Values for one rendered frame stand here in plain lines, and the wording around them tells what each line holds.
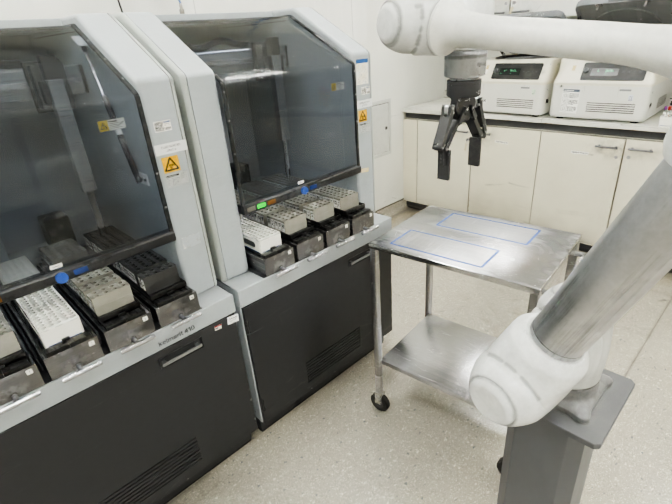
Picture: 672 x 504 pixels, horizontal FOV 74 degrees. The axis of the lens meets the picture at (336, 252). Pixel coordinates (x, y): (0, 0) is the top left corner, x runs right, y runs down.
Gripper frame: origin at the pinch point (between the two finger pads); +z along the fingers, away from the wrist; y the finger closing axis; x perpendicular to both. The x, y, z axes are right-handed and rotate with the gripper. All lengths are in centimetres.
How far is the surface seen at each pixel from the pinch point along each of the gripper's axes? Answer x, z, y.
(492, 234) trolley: 12, 38, 46
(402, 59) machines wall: 186, -7, 219
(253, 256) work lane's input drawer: 72, 40, -17
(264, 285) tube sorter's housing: 66, 49, -18
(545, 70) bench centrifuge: 72, 1, 224
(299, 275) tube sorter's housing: 66, 52, -2
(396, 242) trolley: 36, 38, 21
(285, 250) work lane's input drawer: 66, 39, -7
